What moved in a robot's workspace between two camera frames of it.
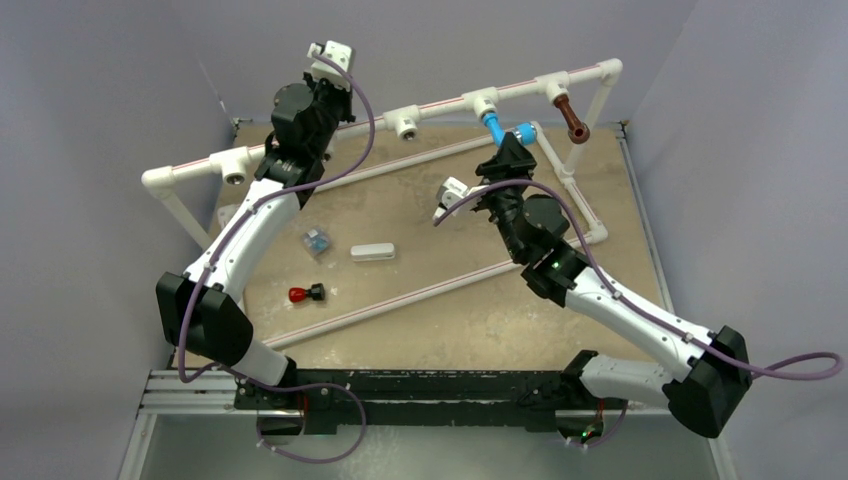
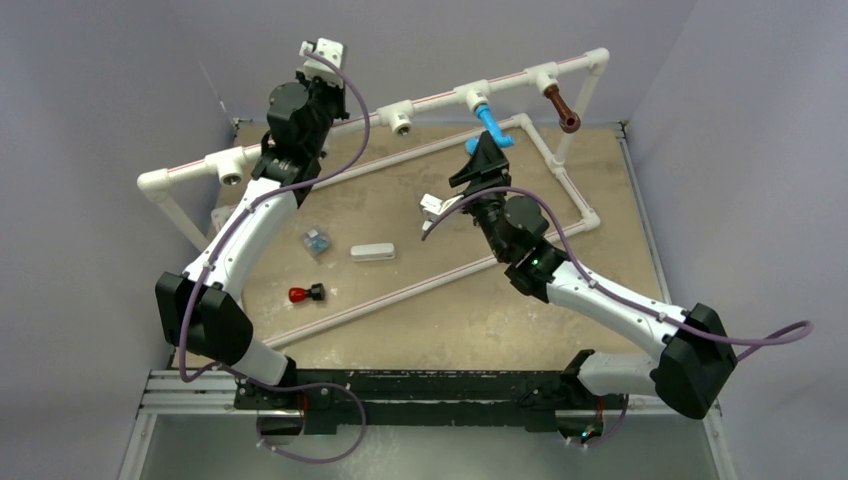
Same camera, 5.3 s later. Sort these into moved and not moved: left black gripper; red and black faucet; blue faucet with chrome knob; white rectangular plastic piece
Moved: blue faucet with chrome knob
Not moved: white rectangular plastic piece; left black gripper; red and black faucet
